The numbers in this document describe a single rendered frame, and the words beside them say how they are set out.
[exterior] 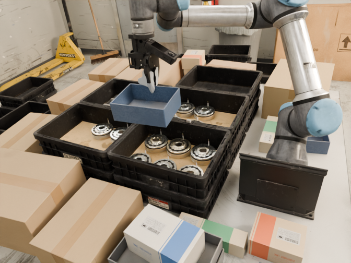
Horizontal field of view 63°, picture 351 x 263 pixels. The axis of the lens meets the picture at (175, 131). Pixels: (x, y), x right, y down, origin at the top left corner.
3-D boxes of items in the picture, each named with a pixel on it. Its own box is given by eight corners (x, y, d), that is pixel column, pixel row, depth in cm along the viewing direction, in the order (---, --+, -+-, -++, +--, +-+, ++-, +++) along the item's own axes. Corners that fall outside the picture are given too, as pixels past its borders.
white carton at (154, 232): (205, 248, 86) (204, 229, 81) (184, 283, 78) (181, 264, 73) (152, 221, 96) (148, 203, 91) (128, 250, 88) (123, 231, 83)
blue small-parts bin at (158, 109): (181, 104, 105) (179, 87, 101) (166, 128, 94) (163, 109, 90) (133, 99, 112) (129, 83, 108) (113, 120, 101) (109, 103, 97)
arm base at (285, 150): (304, 168, 114) (308, 144, 115) (310, 167, 99) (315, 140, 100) (265, 160, 118) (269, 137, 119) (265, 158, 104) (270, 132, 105)
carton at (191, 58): (188, 60, 202) (187, 49, 197) (205, 60, 198) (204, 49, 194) (182, 69, 189) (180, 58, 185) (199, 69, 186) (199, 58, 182)
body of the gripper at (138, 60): (140, 63, 107) (136, 30, 101) (161, 65, 103) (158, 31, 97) (129, 70, 101) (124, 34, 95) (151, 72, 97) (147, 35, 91)
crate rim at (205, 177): (231, 134, 115) (231, 130, 113) (205, 185, 93) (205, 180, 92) (145, 118, 131) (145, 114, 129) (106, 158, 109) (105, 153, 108)
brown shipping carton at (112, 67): (114, 77, 226) (109, 57, 217) (139, 79, 219) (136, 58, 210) (93, 94, 203) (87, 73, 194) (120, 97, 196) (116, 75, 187)
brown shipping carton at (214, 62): (254, 86, 192) (256, 63, 183) (244, 102, 177) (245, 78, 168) (213, 80, 206) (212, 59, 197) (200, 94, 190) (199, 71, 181)
